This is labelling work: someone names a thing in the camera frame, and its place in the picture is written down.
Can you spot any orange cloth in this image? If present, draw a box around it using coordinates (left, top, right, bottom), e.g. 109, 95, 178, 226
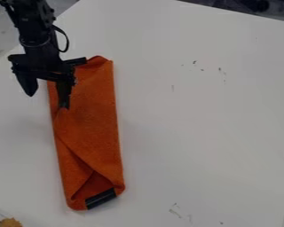
45, 55, 127, 211

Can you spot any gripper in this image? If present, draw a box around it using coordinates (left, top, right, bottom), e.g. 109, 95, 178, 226
6, 43, 88, 110

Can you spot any yellow toy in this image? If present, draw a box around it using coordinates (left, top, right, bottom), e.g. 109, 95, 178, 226
0, 217, 24, 227

